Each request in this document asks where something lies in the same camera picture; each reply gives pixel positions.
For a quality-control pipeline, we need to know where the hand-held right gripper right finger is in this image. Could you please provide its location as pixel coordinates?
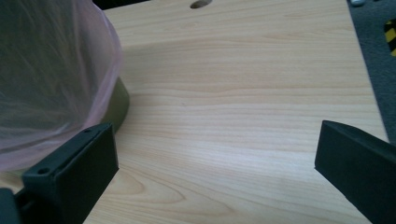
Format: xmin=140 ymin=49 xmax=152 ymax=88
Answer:
xmin=314 ymin=119 xmax=396 ymax=224

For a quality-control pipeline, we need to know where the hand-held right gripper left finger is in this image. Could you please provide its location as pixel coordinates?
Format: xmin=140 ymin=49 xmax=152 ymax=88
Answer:
xmin=21 ymin=121 xmax=120 ymax=224

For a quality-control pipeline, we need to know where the green plastic bin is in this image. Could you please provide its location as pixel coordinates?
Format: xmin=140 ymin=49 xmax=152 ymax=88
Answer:
xmin=101 ymin=77 xmax=131 ymax=134

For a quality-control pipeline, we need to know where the pink plastic bag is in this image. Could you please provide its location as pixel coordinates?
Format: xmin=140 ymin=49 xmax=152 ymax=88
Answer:
xmin=0 ymin=0 xmax=124 ymax=173

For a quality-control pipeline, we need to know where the black yellow striped stand base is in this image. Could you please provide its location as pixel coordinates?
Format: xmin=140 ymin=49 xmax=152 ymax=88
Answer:
xmin=383 ymin=18 xmax=396 ymax=58

